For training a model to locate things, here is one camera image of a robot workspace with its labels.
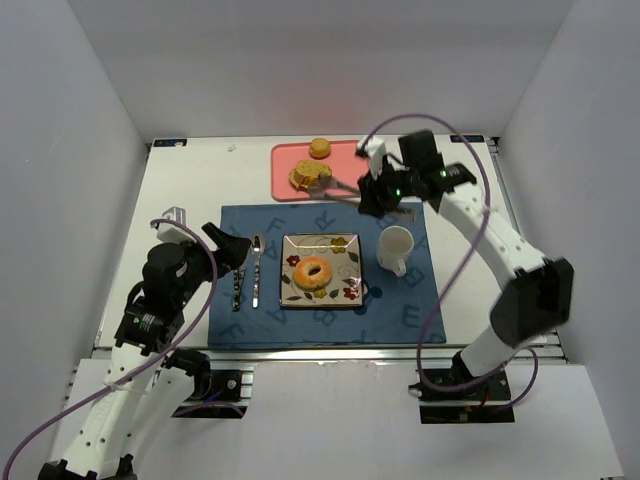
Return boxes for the pink plastic tray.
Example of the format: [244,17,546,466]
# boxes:
[271,140,368,202]

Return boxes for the silver table knife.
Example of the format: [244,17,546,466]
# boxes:
[232,266,246,312]

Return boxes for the orange glazed bagel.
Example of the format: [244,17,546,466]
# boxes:
[293,257,333,290]

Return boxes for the white ceramic mug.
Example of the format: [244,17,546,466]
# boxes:
[376,226,414,277]

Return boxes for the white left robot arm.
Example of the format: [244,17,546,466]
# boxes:
[39,218,251,479]

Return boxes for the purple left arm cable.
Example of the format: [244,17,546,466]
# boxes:
[2,217,246,474]

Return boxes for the square floral ceramic plate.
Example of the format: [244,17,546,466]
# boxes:
[279,233,364,309]

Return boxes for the small round bun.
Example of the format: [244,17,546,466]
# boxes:
[309,137,331,159]

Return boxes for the metal kitchen tongs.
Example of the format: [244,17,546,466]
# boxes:
[307,174,361,208]

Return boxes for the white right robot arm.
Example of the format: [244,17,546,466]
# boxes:
[356,130,574,392]

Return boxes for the silver spoon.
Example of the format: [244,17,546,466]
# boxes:
[252,232,266,309]

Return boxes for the blue letter-print placemat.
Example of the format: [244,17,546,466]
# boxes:
[208,202,438,351]

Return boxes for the silver fork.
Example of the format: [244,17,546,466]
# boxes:
[231,267,245,312]

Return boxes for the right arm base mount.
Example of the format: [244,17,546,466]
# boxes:
[408,371,515,425]

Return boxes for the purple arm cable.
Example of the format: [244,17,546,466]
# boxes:
[358,113,540,422]
[2,217,246,474]

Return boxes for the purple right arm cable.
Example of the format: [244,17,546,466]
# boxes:
[358,113,540,422]

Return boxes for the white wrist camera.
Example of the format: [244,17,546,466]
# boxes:
[356,137,387,178]
[151,206,191,244]

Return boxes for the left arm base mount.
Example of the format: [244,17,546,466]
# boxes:
[173,368,253,419]

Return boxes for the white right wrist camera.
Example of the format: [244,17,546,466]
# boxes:
[356,137,387,178]

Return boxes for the seeded bread sandwich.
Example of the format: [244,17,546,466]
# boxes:
[289,160,333,190]

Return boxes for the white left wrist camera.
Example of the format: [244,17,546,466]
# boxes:
[151,206,191,244]

